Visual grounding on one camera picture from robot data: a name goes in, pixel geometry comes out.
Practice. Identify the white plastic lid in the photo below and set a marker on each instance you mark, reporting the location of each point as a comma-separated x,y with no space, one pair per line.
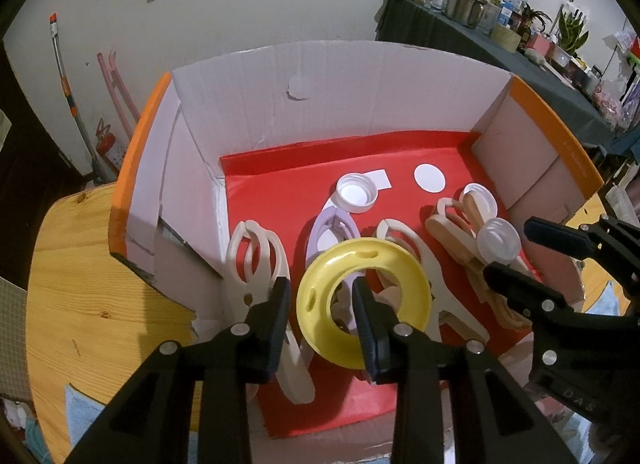
482,198

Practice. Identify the light blue cloth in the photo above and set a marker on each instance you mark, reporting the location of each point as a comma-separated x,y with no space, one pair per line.
85,411

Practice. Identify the white cardboard box orange edges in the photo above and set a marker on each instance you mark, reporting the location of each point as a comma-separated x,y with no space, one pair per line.
280,109

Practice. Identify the dark cloth covered table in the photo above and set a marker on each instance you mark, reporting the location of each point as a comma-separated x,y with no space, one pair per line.
450,36

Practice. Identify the clear white plastic cap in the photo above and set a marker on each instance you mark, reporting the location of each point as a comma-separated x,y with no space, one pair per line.
497,240

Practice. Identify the cream plastic clothespin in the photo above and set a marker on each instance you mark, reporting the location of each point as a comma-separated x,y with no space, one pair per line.
299,384
450,304

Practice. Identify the metal pot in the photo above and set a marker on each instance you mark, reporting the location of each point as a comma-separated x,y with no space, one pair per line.
465,6

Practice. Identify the pink stool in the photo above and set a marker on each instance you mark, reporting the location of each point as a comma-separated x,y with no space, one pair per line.
120,89

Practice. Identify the potted green plant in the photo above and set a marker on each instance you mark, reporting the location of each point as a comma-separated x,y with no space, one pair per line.
572,31

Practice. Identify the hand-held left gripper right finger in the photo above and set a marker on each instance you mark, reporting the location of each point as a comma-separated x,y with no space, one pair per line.
372,339

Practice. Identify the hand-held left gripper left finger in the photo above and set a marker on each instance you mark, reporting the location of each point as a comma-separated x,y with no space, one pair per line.
272,324

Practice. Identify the white round paper disc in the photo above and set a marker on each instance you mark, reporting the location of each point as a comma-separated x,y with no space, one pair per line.
430,177

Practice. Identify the lilac plastic clothespin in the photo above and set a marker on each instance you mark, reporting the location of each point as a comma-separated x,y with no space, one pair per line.
320,234

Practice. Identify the tan plastic clothespin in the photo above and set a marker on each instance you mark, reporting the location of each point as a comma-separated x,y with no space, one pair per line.
445,234

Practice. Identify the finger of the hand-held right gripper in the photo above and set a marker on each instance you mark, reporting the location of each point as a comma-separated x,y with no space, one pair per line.
520,291
555,239

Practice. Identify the white screw bottle cap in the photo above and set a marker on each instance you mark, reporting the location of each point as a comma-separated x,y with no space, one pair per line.
356,192

